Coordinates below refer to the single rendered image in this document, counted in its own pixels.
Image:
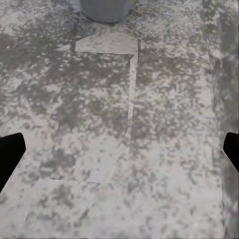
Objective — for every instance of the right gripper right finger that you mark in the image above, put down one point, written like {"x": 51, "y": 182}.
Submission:
{"x": 231, "y": 148}

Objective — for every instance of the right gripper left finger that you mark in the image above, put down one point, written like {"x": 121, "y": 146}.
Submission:
{"x": 12, "y": 148}

